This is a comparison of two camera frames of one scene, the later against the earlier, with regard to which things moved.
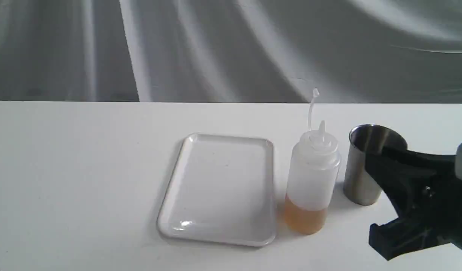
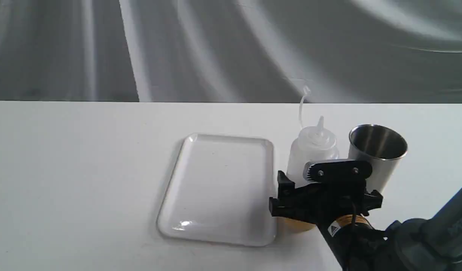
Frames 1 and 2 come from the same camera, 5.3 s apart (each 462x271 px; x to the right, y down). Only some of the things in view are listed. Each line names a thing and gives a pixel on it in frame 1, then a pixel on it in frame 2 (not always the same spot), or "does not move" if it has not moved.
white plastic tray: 222,191 does not move
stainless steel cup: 360,188 does not move
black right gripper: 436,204 -> 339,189
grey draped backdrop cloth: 350,51 does not move
